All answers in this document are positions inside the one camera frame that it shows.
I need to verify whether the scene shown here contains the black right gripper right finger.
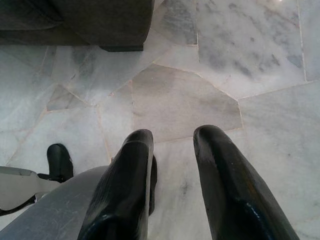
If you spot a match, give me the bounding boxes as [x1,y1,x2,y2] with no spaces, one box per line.
[193,124,301,240]

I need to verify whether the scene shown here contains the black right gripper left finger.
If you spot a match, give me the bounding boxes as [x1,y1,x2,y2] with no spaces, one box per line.
[77,128,159,240]

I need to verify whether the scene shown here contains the dark grey fabric sofa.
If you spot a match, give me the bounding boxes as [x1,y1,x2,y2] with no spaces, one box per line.
[0,0,155,53]

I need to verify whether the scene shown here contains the white robot leg shell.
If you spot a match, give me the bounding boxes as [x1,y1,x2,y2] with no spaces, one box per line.
[0,166,59,211]

